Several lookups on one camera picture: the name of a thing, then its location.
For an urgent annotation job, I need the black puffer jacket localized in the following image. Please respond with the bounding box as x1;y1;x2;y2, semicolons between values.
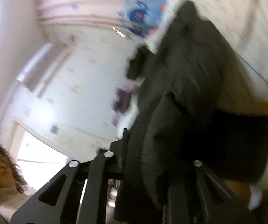
114;1;268;223

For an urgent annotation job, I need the lavender purple garment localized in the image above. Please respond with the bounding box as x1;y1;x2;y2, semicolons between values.
111;79;140;126

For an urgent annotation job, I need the black fuzzy garment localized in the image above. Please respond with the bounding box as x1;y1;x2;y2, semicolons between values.
126;45;156;80

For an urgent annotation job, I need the cherry print bed sheet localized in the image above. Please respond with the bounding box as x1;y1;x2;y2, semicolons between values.
168;0;268;100

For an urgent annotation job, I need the pink star print curtain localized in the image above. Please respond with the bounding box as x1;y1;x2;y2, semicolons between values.
35;0;124;28

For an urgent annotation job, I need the blue whale print curtain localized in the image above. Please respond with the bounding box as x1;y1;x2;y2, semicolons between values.
118;0;167;38

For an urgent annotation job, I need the wall air conditioner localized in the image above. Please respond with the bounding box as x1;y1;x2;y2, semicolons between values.
17;41;66;93

